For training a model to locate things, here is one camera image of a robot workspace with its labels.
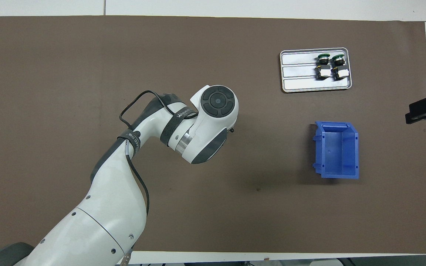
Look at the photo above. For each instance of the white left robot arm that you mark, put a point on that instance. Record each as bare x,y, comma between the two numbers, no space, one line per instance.
105,207

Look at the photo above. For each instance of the brown table mat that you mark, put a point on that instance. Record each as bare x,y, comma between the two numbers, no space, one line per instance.
235,207

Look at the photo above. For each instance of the grey metal tray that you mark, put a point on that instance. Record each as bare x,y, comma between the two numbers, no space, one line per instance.
298,74

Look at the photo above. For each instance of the blue plastic storage bin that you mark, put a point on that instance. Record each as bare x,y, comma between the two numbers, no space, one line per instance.
340,151

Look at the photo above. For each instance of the green push button switch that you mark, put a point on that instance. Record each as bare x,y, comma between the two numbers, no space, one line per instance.
323,68
339,68

